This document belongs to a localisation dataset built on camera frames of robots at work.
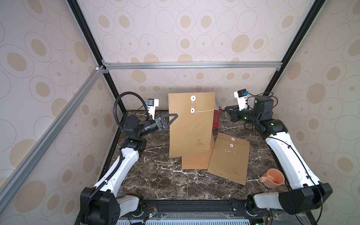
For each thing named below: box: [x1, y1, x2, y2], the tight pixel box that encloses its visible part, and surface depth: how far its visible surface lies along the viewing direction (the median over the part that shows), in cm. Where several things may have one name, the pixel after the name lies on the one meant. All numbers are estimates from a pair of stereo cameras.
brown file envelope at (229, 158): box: [207, 131, 250, 186], surface depth 94 cm
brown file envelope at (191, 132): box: [167, 91, 216, 159], surface depth 67 cm
